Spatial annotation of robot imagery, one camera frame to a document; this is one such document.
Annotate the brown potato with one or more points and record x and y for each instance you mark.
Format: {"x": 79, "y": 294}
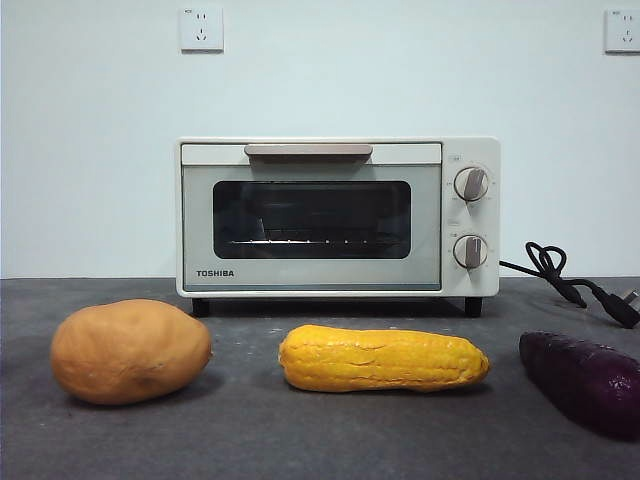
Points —
{"x": 130, "y": 352}

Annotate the smaller white oven knob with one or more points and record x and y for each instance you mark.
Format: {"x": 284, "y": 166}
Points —
{"x": 471, "y": 251}

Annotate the larger white oven knob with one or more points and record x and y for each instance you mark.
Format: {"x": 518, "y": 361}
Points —
{"x": 472, "y": 184}

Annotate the white Toshiba toaster oven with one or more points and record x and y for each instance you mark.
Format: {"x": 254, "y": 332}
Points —
{"x": 470, "y": 150}

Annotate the yellow corn cob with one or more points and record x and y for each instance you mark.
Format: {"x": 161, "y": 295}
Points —
{"x": 380, "y": 360}

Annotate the purple eggplant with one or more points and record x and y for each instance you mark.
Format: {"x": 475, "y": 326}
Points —
{"x": 580, "y": 380}

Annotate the white wall socket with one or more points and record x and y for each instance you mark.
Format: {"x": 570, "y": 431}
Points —
{"x": 624, "y": 32}
{"x": 202, "y": 30}

